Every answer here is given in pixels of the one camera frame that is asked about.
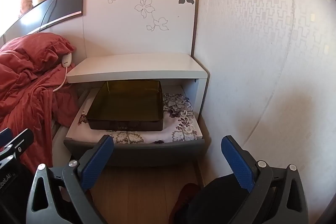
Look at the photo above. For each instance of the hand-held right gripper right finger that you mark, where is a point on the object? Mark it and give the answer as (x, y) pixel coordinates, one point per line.
(236, 163)

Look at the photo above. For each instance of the white oval switch controller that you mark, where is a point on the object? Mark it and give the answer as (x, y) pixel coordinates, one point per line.
(66, 60)

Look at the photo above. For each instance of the dark headboard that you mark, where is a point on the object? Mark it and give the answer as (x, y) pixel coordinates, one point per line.
(65, 3)

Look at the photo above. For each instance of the dark red slipper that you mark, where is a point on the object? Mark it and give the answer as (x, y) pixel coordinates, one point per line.
(183, 203)

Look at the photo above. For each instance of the red blanket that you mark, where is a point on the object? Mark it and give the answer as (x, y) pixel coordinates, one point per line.
(26, 108)

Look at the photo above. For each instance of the brown translucent tray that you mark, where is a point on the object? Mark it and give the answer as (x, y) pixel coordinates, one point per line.
(123, 106)

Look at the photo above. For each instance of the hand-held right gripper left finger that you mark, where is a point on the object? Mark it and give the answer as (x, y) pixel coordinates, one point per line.
(97, 161)

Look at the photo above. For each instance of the white bed frame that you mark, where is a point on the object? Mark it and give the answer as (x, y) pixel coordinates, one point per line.
(59, 133)

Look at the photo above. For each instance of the red ruffled pillow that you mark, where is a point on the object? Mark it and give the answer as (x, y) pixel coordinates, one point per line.
(39, 50)

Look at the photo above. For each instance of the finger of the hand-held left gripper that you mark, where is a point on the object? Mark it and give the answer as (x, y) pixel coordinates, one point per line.
(18, 144)
(4, 138)

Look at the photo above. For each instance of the white floral embroidered cloth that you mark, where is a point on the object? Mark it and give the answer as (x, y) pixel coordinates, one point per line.
(181, 119)

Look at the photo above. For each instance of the white floral headboard panel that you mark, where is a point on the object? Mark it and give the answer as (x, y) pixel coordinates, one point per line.
(118, 29)

